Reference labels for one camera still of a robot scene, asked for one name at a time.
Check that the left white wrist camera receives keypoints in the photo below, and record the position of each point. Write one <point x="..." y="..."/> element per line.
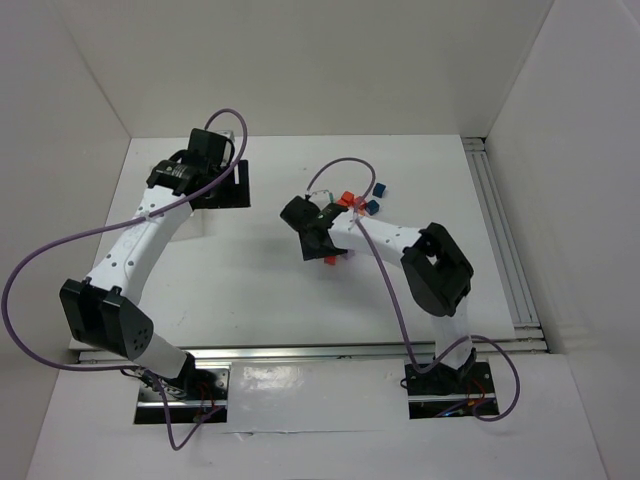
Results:
<point x="229" y="149"/>

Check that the blue wood block far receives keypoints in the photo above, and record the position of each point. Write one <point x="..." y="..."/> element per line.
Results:
<point x="379" y="190"/>

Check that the aluminium rail front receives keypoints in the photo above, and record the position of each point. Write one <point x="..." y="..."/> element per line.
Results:
<point x="526" y="345"/>

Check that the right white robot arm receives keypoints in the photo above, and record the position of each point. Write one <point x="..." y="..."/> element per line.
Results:
<point x="437" y="273"/>

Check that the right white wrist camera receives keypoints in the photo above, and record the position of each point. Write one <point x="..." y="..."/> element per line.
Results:
<point x="324" y="192"/>

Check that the aluminium rail right side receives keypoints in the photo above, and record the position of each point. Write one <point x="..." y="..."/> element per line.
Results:
<point x="518" y="295"/>

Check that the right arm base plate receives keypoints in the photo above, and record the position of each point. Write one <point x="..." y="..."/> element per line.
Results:
<point x="429" y="397"/>

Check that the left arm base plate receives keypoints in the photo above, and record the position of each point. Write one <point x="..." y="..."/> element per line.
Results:
<point x="184" y="408"/>

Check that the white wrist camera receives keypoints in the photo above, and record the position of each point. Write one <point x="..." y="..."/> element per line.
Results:
<point x="324" y="192"/>
<point x="229" y="149"/>

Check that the orange wood block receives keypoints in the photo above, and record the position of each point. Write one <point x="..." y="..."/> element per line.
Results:
<point x="359" y="203"/>

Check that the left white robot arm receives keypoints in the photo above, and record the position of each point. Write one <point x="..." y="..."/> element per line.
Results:
<point x="102" y="309"/>

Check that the aluminium rail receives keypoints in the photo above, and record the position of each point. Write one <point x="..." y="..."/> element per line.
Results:
<point x="526" y="345"/>
<point x="518" y="295"/>

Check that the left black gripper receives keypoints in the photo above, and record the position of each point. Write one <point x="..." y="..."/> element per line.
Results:
<point x="232" y="185"/>

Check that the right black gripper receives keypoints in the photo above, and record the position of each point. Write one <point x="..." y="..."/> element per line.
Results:
<point x="316" y="246"/>

